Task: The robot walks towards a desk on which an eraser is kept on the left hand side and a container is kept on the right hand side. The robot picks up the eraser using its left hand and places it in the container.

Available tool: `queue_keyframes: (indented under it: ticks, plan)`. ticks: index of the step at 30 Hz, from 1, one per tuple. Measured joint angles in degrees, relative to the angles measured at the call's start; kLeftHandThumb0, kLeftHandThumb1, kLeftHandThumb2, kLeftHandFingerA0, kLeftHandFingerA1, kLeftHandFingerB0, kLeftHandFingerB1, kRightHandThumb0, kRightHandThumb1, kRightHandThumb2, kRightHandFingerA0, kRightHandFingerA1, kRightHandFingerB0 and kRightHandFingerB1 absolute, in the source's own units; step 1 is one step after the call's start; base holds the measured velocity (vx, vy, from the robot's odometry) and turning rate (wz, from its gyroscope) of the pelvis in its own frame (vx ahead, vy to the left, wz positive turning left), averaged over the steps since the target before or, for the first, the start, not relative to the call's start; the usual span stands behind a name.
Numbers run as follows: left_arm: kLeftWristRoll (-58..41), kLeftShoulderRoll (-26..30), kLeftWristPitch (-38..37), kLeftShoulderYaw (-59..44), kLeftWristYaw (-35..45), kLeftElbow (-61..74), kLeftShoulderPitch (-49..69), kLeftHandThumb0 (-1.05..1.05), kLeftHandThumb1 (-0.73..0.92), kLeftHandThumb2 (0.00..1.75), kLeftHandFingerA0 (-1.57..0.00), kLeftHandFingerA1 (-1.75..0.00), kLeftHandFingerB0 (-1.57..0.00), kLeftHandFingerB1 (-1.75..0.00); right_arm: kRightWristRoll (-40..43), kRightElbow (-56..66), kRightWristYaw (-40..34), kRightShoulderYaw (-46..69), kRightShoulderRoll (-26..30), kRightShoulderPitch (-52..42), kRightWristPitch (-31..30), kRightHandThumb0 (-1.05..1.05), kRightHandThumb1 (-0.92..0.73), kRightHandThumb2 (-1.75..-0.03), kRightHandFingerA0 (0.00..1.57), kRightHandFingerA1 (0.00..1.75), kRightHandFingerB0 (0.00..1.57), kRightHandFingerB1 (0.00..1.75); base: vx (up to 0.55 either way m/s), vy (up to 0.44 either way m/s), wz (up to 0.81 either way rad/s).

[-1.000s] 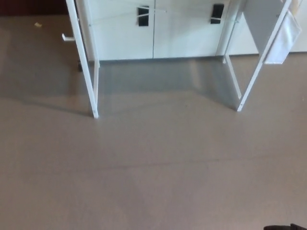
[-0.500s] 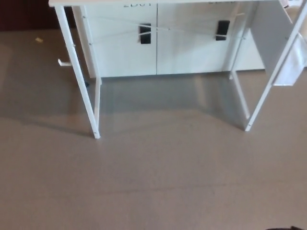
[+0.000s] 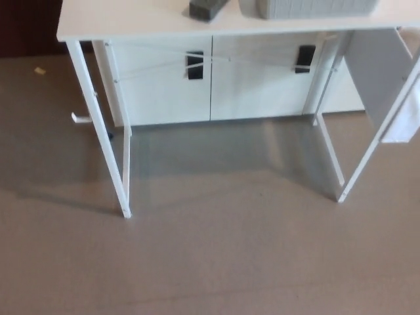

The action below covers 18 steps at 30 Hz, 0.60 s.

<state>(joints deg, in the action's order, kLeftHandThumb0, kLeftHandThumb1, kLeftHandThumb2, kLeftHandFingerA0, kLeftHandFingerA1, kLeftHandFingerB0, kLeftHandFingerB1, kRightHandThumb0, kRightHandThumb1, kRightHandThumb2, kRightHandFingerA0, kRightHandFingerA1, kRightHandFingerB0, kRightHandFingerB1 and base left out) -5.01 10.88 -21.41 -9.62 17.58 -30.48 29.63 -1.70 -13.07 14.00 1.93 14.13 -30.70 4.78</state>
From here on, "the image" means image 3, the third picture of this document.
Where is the white desk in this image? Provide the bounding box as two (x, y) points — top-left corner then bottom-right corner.
(56, 0), (420, 219)

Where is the grey perforated plastic basket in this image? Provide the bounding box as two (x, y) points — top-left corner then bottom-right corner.
(238, 0), (379, 22)

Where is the white desk hook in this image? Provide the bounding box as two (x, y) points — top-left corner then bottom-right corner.
(70, 112), (91, 125)

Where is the black whiteboard eraser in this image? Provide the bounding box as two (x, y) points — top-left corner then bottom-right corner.
(188, 0), (229, 24)

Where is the black cabinet handle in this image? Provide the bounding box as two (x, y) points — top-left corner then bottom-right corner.
(184, 49), (205, 81)
(295, 44), (317, 75)

